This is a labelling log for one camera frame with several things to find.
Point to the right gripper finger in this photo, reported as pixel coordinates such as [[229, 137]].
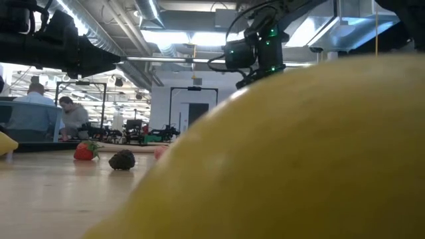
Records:
[[259, 78]]

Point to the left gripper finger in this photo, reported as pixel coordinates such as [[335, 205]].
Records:
[[86, 70], [94, 53]]

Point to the red strawberry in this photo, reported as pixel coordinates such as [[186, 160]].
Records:
[[83, 152]]

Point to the yellow lemon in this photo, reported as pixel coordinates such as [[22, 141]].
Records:
[[282, 159], [6, 144]]

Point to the dark blackberry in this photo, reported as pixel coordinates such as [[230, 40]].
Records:
[[122, 160]]

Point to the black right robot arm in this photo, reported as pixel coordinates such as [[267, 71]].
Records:
[[411, 23]]

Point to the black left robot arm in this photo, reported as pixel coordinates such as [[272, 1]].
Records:
[[16, 46]]

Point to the person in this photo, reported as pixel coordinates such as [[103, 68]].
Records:
[[36, 89], [74, 116]]

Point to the long ceiling light strip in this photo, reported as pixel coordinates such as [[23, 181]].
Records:
[[159, 59]]

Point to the dark doorway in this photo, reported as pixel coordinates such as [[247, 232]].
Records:
[[198, 113]]

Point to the black equipment cart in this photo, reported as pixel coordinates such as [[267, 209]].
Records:
[[133, 127]]

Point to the grey mesh office chair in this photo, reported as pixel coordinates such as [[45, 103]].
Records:
[[33, 126]]

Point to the brown wooden board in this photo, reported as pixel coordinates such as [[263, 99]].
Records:
[[133, 147]]

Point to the green box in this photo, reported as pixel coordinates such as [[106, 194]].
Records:
[[152, 138]]

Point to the black gantry frame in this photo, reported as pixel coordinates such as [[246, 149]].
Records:
[[83, 83], [194, 88]]

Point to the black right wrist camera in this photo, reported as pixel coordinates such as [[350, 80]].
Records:
[[239, 53]]

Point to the black aluminium table frame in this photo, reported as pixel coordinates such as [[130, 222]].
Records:
[[50, 146]]

